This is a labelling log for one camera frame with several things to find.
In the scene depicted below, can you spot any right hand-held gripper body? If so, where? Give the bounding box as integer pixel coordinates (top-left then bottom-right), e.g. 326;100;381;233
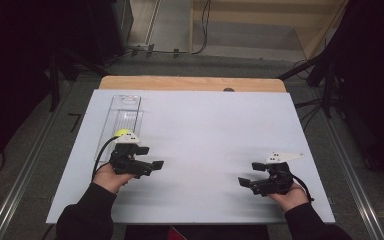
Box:
249;151;305;198

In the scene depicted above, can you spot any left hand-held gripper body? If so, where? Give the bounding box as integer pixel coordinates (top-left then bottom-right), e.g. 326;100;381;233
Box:
108;131;155;180

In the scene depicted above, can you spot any yellow tennis ball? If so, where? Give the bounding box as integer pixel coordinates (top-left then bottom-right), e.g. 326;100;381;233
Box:
114;128;132;139

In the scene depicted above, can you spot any clear plastic container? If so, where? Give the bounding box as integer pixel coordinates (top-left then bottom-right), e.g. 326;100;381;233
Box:
94;94;145;164

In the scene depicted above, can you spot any person's right hand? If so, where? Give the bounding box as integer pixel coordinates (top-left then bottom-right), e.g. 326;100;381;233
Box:
267;182;310;214

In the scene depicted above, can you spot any person's left hand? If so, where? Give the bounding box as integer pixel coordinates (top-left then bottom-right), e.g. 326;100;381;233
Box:
92;162;136;195

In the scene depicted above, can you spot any white table board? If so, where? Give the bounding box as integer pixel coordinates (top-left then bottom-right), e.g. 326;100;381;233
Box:
45;89;336;225

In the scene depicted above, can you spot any wooden table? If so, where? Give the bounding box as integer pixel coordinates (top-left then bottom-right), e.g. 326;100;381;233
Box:
98;75;288;94

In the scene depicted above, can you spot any black metal stand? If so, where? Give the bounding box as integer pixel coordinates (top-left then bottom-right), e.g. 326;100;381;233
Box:
46;44;112;113
277;49;348;121

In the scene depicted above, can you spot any wooden step platform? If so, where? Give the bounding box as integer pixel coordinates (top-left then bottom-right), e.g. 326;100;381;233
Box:
189;0;349;60

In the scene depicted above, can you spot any black curtain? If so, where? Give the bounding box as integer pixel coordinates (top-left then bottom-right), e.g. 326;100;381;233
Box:
0;0;134;169
323;0;384;179

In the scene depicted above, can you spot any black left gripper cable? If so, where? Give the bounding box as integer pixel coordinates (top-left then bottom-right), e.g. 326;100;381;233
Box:
91;135;119;183

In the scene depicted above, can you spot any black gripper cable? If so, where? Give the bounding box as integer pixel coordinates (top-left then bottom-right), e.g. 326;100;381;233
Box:
291;174;315;204
91;135;119;183

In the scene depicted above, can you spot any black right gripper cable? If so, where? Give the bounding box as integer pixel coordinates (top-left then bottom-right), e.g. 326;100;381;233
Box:
291;174;315;204

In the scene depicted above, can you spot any metal floor rail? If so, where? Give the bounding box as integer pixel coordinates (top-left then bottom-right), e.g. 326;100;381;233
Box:
308;88;384;240
0;79;73;240

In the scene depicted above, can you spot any black floor cable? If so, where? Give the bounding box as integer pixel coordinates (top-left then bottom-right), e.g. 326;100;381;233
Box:
106;0;213;64

